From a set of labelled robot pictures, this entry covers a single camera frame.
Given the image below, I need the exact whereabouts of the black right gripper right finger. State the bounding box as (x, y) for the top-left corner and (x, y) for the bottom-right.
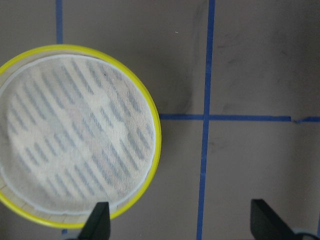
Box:
(250, 199), (295, 240)

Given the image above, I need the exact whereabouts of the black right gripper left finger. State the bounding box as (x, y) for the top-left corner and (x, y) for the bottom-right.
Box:
(77, 202), (111, 240)

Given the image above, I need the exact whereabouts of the yellow top steamer layer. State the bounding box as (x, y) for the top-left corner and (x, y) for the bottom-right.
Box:
(0, 44), (162, 230)

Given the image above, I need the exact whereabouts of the white steamer cloth liner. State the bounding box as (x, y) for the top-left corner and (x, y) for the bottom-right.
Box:
(0, 54), (156, 216)

